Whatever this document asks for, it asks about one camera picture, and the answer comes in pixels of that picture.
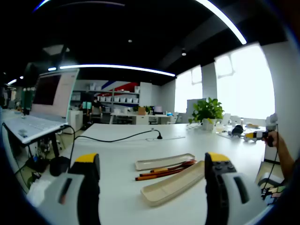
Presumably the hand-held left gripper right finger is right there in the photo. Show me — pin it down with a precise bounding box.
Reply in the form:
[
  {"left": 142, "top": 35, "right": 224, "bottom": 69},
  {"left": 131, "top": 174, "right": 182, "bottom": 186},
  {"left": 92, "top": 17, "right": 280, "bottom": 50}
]
[{"left": 204, "top": 151, "right": 270, "bottom": 225}]

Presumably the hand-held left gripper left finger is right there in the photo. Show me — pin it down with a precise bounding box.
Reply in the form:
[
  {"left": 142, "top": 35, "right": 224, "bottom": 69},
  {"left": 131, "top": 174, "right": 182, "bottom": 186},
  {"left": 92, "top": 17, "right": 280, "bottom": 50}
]
[{"left": 27, "top": 152, "right": 101, "bottom": 225}]

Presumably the brown wooden spoon utensil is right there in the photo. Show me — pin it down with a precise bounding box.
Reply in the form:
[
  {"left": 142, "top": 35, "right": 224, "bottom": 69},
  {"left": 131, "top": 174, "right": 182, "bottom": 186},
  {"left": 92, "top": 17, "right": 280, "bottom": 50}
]
[{"left": 150, "top": 160, "right": 197, "bottom": 173}]

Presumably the cream cutlery case base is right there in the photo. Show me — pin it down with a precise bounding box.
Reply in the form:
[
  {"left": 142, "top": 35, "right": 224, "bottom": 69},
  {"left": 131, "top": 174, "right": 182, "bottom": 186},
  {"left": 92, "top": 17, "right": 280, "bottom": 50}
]
[{"left": 140, "top": 160, "right": 206, "bottom": 207}]

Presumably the brown wooden chopstick utensil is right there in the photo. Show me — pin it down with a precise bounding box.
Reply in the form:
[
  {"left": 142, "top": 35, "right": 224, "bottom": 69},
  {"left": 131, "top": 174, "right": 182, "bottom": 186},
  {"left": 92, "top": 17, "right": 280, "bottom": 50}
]
[
  {"left": 139, "top": 165, "right": 186, "bottom": 178},
  {"left": 135, "top": 167, "right": 188, "bottom": 181}
]

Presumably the cream cutlery case lid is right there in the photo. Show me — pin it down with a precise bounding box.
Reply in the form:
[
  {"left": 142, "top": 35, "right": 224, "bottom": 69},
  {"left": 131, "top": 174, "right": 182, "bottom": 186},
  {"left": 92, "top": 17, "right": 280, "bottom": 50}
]
[{"left": 135, "top": 153, "right": 195, "bottom": 171}]

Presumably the person's right hand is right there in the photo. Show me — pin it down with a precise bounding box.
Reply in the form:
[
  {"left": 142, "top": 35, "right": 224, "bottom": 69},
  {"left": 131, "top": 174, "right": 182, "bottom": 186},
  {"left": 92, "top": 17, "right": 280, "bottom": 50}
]
[{"left": 262, "top": 130, "right": 280, "bottom": 148}]

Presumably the dark rounded bundle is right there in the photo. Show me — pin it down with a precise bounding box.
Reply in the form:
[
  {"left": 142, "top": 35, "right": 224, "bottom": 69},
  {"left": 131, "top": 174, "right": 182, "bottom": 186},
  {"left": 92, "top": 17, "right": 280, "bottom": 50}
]
[{"left": 228, "top": 125, "right": 245, "bottom": 137}]

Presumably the black rounded device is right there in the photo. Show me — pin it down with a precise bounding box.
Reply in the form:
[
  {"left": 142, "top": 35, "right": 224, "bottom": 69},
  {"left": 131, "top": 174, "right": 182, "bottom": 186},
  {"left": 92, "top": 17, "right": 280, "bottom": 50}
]
[{"left": 49, "top": 156, "right": 71, "bottom": 177}]

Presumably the white plant pot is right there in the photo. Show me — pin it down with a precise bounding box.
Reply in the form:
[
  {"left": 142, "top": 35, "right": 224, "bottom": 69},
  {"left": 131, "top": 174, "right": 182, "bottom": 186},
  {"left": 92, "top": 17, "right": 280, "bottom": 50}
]
[{"left": 202, "top": 118, "right": 216, "bottom": 131}]

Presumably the person's printed black shirt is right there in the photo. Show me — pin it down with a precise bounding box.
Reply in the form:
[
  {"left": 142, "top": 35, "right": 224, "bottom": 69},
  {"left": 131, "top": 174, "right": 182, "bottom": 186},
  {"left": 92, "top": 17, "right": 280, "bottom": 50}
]
[{"left": 260, "top": 157, "right": 300, "bottom": 208}]

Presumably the green potted plant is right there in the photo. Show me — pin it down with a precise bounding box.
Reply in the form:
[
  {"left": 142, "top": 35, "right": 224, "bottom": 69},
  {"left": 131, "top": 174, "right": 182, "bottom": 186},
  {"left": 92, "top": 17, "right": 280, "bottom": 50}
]
[{"left": 188, "top": 97, "right": 225, "bottom": 125}]

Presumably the white cabinet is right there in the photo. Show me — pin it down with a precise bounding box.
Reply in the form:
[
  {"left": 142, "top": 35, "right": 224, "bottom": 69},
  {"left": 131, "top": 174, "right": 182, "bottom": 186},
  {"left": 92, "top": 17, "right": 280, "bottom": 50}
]
[{"left": 67, "top": 110, "right": 84, "bottom": 132}]

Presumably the grey monitor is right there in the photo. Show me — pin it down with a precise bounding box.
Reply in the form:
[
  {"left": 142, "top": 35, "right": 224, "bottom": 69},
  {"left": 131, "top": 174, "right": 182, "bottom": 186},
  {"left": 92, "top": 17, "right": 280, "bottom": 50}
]
[{"left": 187, "top": 98, "right": 207, "bottom": 116}]

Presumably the storage shelf with white bins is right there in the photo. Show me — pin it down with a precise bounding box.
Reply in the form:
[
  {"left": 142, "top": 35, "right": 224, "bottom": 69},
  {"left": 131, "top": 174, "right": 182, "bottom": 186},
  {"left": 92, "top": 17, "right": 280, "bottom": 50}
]
[{"left": 70, "top": 82, "right": 141, "bottom": 111}]

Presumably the white laptop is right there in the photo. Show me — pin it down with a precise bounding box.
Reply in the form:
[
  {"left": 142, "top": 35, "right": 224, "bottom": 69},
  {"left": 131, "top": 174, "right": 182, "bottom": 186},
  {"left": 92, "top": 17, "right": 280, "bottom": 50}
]
[{"left": 2, "top": 69, "right": 80, "bottom": 144}]

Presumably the green upright object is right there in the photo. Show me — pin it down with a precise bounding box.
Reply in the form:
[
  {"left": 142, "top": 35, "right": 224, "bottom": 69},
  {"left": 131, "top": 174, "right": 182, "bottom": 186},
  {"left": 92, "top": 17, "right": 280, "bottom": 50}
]
[{"left": 21, "top": 86, "right": 36, "bottom": 116}]

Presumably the ceiling light strip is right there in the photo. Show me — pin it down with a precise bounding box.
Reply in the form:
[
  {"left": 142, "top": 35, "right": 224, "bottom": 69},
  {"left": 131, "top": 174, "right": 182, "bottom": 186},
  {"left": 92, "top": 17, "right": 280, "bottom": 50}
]
[
  {"left": 60, "top": 64, "right": 176, "bottom": 77},
  {"left": 196, "top": 0, "right": 248, "bottom": 45}
]

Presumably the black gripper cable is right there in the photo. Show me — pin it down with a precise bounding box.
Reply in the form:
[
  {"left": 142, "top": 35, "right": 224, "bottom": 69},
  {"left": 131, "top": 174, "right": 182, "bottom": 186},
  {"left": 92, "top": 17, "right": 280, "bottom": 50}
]
[{"left": 266, "top": 124, "right": 280, "bottom": 185}]

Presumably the black power cable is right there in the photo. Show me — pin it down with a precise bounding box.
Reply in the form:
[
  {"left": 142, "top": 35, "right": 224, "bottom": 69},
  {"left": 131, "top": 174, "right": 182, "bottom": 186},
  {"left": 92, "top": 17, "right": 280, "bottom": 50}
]
[{"left": 60, "top": 125, "right": 162, "bottom": 165}]

